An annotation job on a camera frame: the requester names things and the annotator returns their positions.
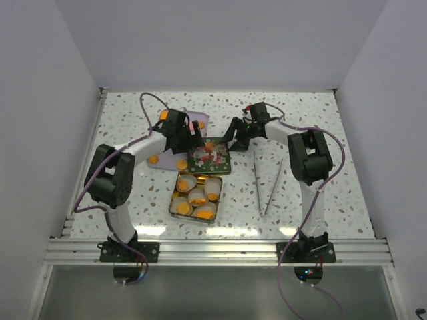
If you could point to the white paper cup bottom-right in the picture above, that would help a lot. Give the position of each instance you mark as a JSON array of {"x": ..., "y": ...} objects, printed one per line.
[{"x": 207, "y": 206}]

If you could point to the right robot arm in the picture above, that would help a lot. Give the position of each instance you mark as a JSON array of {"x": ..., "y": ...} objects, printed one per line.
[{"x": 310, "y": 164}]

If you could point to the round dotted cracker top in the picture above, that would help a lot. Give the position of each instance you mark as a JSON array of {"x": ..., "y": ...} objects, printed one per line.
[{"x": 163, "y": 115}]

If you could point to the gold cookie tin box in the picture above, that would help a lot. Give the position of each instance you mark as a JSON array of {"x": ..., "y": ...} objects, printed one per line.
[{"x": 200, "y": 183}]

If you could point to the lilac plastic tray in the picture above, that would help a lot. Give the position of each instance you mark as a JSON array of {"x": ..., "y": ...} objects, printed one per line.
[{"x": 168, "y": 160}]

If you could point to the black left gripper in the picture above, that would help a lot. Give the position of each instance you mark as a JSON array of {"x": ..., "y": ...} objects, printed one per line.
[{"x": 196, "y": 138}]

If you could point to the aluminium front rail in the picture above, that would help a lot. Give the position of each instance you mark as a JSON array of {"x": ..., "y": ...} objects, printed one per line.
[{"x": 224, "y": 253}]

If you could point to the white paper cup top-right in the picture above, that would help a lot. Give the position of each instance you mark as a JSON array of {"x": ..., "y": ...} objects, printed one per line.
[{"x": 212, "y": 185}]

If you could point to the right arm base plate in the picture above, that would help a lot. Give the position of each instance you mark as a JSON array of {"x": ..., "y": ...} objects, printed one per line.
[{"x": 324, "y": 254}]

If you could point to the white paper cup top-left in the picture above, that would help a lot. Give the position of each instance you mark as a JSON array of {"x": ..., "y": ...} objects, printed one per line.
[{"x": 191, "y": 179}]

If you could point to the round dotted cracker bottom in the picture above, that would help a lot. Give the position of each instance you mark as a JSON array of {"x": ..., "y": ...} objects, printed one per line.
[{"x": 182, "y": 164}]

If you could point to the orange swirl cookie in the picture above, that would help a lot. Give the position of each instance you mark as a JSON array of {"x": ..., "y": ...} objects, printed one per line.
[{"x": 213, "y": 196}]

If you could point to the orange fish cookie bottom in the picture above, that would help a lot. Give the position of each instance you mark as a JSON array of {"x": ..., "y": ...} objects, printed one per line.
[{"x": 199, "y": 201}]

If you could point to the orange rosette cookie left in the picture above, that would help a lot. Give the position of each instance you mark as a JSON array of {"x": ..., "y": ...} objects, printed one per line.
[{"x": 153, "y": 160}]

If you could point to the round dotted cracker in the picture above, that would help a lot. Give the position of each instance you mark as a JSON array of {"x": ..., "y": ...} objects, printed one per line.
[
  {"x": 182, "y": 164},
  {"x": 163, "y": 115},
  {"x": 184, "y": 208}
]

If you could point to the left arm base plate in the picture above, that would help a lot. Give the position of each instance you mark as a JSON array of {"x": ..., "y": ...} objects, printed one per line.
[{"x": 113, "y": 252}]

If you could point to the gold tin lid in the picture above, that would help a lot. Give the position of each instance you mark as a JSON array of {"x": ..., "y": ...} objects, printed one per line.
[{"x": 212, "y": 158}]

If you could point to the white paper cup bottom-left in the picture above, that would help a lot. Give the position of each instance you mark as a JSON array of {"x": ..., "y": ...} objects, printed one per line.
[{"x": 175, "y": 203}]

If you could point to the white paper cup centre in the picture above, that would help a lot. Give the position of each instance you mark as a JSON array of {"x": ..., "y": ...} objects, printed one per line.
[{"x": 196, "y": 194}]

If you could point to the metal tongs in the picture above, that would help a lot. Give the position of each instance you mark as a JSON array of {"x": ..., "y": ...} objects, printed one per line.
[{"x": 266, "y": 174}]

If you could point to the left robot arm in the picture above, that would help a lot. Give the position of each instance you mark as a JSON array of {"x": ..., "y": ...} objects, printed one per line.
[{"x": 109, "y": 179}]

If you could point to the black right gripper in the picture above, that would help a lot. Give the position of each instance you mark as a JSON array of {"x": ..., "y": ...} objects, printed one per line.
[{"x": 234, "y": 125}]

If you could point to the orange flower cookie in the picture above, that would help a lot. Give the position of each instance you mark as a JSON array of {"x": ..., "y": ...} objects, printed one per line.
[{"x": 182, "y": 185}]

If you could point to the orange fish cookie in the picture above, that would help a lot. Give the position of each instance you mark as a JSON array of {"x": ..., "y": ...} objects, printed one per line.
[
  {"x": 205, "y": 214},
  {"x": 199, "y": 201}
]

